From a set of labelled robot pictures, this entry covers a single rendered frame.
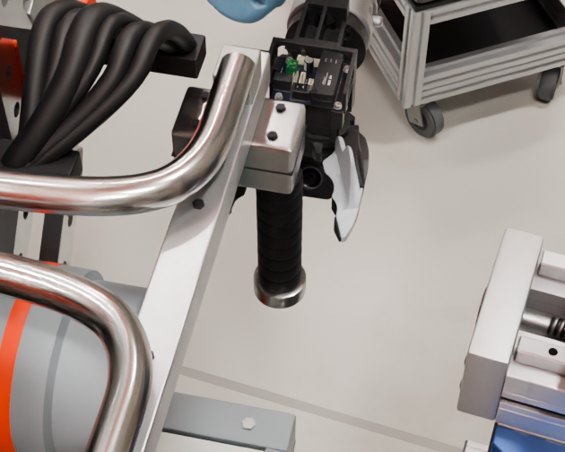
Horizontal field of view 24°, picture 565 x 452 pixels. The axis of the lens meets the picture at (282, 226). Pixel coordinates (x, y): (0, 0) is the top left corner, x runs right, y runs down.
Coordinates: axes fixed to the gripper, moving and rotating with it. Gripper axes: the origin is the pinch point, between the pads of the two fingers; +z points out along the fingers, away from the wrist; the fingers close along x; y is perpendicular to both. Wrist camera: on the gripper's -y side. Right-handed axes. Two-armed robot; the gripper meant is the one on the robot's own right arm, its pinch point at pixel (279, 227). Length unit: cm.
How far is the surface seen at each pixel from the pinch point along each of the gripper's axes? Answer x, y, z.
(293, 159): 1.5, 10.8, 2.1
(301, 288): 2.0, -6.6, 0.7
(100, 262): -40, -83, -52
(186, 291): -2.0, 15.0, 17.8
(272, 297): -0.2, -6.6, 2.1
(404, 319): 8, -83, -51
